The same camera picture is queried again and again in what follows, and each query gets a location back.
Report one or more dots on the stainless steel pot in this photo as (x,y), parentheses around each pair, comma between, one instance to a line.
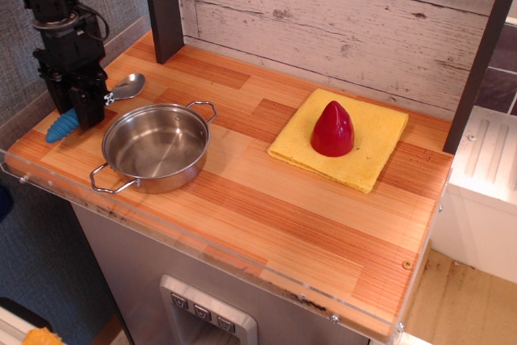
(159,147)

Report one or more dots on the white toy sink unit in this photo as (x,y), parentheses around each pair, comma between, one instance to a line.
(476,220)

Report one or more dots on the yellow folded cloth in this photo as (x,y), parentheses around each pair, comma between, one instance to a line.
(377,132)

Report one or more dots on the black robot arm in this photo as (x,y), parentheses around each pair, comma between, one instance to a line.
(56,10)

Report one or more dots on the silver dispenser panel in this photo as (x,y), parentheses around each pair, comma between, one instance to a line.
(194,315)

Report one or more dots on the grey toy fridge cabinet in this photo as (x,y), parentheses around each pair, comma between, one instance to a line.
(133,260)

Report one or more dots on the red pepper toy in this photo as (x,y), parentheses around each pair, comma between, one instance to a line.
(333,135)

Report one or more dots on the clear acrylic table guard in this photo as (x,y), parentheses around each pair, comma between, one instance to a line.
(277,228)

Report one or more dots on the dark left frame post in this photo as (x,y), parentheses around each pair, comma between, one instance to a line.
(166,24)

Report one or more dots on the yellow object bottom left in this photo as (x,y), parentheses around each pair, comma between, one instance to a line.
(41,336)

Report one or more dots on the dark frame post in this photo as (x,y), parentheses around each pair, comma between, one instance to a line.
(166,24)
(481,62)

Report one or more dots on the dark right frame post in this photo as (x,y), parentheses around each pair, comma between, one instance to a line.
(481,62)

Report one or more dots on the blue handled metal spoon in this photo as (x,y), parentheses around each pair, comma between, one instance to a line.
(127,88)

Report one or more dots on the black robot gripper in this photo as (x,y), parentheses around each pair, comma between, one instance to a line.
(70,65)

